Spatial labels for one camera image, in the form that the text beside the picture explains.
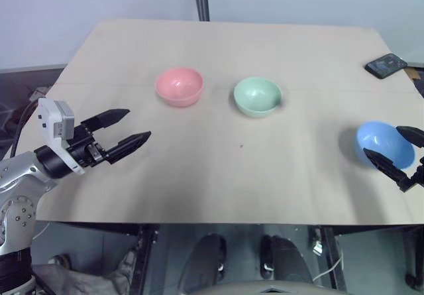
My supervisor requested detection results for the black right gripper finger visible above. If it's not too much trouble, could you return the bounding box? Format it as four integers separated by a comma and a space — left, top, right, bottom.
396, 125, 424, 149
362, 147, 416, 194

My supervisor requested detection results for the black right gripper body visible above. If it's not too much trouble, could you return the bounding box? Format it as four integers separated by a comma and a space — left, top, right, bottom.
411, 155, 424, 188

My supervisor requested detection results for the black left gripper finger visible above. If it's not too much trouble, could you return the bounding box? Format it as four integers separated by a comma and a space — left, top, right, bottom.
105, 131, 152, 165
80, 108, 131, 140

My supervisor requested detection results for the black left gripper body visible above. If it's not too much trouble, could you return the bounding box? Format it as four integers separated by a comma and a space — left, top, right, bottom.
66, 124, 111, 168

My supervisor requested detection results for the blue bowl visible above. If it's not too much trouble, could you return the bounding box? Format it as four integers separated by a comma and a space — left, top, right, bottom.
355, 121, 416, 170

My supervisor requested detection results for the brown cardboard piece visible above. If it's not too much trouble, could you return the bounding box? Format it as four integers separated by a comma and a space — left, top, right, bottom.
403, 65, 424, 97

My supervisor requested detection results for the black smartphone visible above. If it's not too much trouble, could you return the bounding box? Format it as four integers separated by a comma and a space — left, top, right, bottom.
365, 53, 409, 80

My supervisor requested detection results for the pink bowl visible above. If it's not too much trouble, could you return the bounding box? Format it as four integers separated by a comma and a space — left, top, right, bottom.
154, 66, 204, 108

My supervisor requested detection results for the black table leg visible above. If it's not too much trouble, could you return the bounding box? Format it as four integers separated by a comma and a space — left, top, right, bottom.
321, 226, 347, 292
131, 224, 158, 295

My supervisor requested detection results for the grey trouser leg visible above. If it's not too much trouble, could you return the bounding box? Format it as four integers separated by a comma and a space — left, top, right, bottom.
32, 250, 137, 295

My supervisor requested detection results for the green bowl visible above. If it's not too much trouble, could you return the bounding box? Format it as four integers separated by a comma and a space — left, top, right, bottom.
233, 76, 284, 119

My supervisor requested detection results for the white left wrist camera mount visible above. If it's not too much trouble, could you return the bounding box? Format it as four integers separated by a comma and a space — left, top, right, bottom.
36, 97, 85, 176

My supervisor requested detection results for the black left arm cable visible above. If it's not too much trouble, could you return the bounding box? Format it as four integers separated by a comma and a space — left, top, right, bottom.
9, 101, 38, 160

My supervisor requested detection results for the black metal frame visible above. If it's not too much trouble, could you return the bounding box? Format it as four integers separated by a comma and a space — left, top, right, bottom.
401, 224, 424, 290

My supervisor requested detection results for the white floor cable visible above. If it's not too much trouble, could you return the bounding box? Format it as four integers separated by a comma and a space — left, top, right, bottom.
312, 257, 344, 281

